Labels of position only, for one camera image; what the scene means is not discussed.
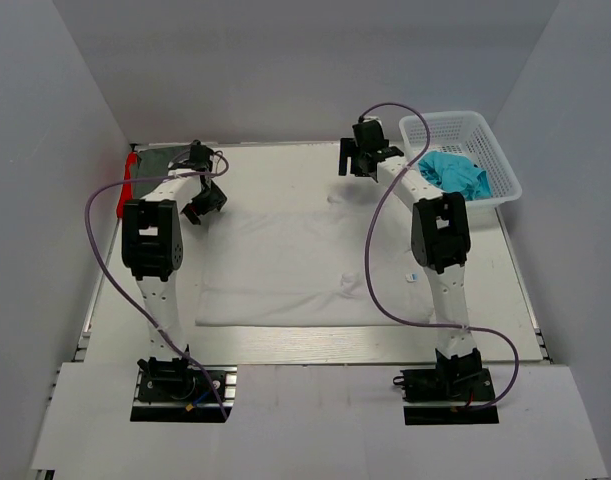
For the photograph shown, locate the white t shirt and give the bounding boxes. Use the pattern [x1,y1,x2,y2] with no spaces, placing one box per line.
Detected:
[195,180,434,327]

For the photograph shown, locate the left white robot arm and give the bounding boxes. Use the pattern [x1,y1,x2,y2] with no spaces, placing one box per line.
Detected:
[121,140,227,399]

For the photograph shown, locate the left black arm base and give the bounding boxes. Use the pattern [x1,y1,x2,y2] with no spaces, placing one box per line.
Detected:
[130,358,237,424]

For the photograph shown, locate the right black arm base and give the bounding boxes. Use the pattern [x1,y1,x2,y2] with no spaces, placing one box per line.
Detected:
[392,368,499,426]

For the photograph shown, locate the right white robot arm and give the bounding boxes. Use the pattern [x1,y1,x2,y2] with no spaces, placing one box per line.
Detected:
[339,117,482,399]

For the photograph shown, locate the folded grey t shirt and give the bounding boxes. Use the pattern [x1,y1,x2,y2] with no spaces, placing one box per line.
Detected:
[132,145,201,204]

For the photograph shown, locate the folded red t shirt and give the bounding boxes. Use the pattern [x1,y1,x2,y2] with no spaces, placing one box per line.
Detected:
[116,151,138,219]

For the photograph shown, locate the teal crumpled t shirt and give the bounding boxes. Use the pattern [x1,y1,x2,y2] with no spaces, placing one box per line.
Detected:
[418,151,492,201]

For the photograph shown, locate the white plastic basket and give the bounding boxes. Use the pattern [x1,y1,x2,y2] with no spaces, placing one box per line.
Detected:
[399,111,522,212]

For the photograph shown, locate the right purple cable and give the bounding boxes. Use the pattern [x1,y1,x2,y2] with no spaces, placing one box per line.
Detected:
[359,102,520,412]

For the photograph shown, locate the purple cable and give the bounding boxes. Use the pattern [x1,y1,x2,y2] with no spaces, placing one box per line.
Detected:
[359,102,520,412]
[83,152,231,421]

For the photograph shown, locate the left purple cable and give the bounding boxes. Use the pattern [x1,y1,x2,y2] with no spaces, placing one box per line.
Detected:
[83,152,231,421]

